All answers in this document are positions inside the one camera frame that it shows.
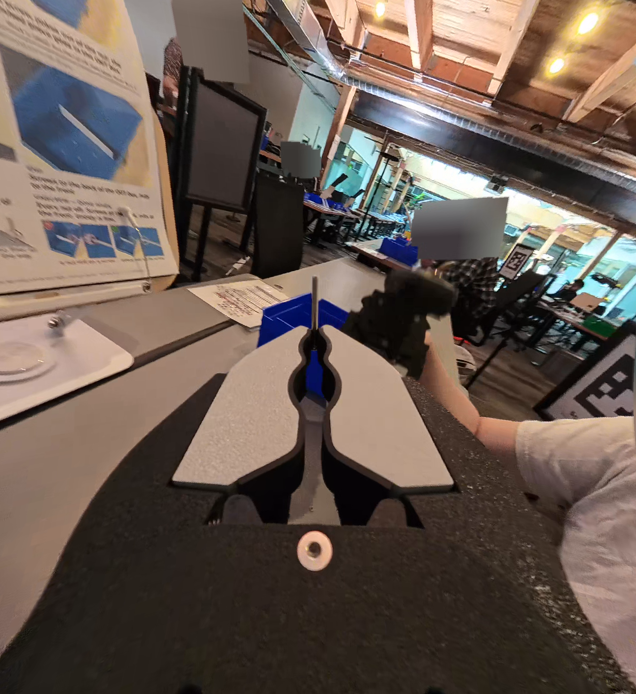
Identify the person's white shirt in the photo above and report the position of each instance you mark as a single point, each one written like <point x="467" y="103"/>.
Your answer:
<point x="583" y="488"/>

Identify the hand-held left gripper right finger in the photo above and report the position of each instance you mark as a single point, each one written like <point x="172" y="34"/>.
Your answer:
<point x="383" y="428"/>

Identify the round ceiling light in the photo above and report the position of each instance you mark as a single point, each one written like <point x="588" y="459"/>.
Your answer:
<point x="588" y="23"/>
<point x="556" y="65"/>
<point x="380" y="8"/>

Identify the person's right forearm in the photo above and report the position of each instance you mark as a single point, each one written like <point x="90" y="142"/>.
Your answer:
<point x="459" y="401"/>

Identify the long office desk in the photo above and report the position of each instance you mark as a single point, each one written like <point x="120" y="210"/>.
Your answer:
<point x="328" y="214"/>

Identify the long metal bolt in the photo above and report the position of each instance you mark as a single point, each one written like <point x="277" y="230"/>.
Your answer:
<point x="314" y="303"/>

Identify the printed paper sheet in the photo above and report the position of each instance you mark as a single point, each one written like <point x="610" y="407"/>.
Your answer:
<point x="242" y="301"/>

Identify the metal ceiling duct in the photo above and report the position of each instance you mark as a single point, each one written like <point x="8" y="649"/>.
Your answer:
<point x="307" y="32"/>

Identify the framed marker sign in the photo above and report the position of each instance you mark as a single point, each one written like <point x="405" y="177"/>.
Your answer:
<point x="516" y="261"/>
<point x="600" y="379"/>

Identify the black framed board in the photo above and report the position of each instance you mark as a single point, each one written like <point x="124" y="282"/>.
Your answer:
<point x="223" y="146"/>

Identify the ceiling mounted camera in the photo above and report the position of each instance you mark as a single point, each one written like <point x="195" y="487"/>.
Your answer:
<point x="495" y="183"/>

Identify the white stand base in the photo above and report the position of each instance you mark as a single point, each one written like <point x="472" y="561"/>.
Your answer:
<point x="36" y="368"/>

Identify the black office chair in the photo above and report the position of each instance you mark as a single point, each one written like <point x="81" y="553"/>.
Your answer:
<point x="521" y="303"/>
<point x="279" y="227"/>

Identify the green box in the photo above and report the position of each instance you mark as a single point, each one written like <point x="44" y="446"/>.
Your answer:
<point x="601" y="327"/>

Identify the blue plastic bin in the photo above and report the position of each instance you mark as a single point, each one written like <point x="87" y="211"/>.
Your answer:
<point x="399" y="252"/>
<point x="285" y="320"/>

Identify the printed instruction sheet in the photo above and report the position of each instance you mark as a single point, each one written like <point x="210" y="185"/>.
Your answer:
<point x="68" y="152"/>

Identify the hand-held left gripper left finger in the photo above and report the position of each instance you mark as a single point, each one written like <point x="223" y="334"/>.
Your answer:
<point x="242" y="423"/>

